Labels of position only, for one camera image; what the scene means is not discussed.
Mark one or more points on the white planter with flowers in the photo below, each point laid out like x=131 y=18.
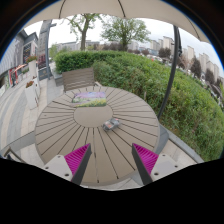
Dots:
x=31 y=95
x=32 y=66

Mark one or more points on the brown slatted patio chair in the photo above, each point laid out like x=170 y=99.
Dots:
x=78 y=78

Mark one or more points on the flower print mouse pad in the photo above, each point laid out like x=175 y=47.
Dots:
x=89 y=99

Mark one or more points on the distant apartment buildings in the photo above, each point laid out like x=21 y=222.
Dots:
x=203 y=61

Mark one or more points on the trimmed green hedge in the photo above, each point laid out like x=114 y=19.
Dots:
x=143 y=83

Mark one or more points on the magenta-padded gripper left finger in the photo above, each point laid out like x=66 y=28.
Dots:
x=77 y=158

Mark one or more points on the thin-crowned tree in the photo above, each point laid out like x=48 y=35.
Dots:
x=83 y=31

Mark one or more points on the curved black parasol pole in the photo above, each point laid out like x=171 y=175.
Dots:
x=170 y=76

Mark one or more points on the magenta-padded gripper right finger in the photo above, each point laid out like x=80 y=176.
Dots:
x=146 y=159

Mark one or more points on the round-crowned green tree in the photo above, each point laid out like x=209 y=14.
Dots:
x=125 y=31

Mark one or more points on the beige parasol canopy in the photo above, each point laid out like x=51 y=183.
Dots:
x=133 y=8

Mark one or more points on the transparent grey computer mouse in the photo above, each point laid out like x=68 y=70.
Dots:
x=111 y=124

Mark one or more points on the tall grey sign pillar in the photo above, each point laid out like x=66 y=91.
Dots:
x=43 y=50

